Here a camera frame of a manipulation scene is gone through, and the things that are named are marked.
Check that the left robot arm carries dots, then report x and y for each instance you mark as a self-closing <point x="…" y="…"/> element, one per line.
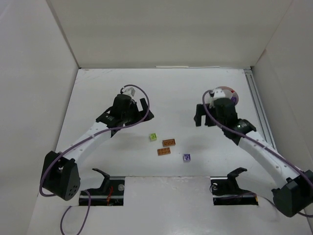
<point x="60" y="174"/>

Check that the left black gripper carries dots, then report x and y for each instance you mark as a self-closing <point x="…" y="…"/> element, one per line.
<point x="138" y="110"/>

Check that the light green 2x2 brick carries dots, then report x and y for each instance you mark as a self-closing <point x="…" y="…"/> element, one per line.
<point x="153" y="137"/>

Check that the aluminium rail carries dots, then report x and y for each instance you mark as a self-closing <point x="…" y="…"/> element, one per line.
<point x="261" y="114"/>

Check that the purple 2x4 lego brick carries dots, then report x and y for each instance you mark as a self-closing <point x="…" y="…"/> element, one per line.
<point x="234" y="99"/>

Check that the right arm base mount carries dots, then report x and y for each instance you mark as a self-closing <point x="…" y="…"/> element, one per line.
<point x="226" y="192"/>

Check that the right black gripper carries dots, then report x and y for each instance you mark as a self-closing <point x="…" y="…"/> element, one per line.
<point x="206" y="115"/>

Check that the white divided round container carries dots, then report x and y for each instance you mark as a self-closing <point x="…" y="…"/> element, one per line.
<point x="229" y="94"/>

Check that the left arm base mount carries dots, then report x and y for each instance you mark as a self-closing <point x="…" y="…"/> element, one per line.
<point x="111" y="195"/>

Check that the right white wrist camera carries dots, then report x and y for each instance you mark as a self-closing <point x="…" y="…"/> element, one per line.
<point x="217" y="93"/>

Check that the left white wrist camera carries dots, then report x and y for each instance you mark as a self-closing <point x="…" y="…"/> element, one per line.
<point x="130" y="91"/>

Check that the lavender 2x2 lego brick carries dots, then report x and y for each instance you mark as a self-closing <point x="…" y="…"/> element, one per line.
<point x="186" y="157"/>

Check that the orange 2x4 lego brick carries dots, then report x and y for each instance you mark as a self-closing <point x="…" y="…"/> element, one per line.
<point x="168" y="142"/>

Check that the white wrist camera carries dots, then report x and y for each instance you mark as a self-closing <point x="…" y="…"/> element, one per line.
<point x="130" y="91"/>
<point x="217" y="93"/>

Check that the orange 2x4 lego plate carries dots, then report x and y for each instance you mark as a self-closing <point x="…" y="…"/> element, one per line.
<point x="164" y="151"/>

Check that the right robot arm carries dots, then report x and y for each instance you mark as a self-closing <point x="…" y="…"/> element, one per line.
<point x="292" y="190"/>

